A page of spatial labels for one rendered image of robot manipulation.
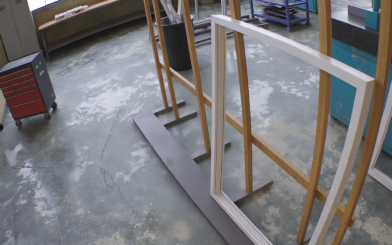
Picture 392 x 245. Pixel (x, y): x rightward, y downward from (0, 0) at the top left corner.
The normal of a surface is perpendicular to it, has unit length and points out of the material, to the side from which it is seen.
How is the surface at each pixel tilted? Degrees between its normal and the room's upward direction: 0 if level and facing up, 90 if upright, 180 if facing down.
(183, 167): 0
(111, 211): 0
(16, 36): 90
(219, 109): 90
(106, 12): 90
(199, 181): 0
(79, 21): 90
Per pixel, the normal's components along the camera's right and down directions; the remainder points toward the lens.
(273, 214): -0.14, -0.83
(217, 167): 0.46, 0.42
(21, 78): 0.11, 0.52
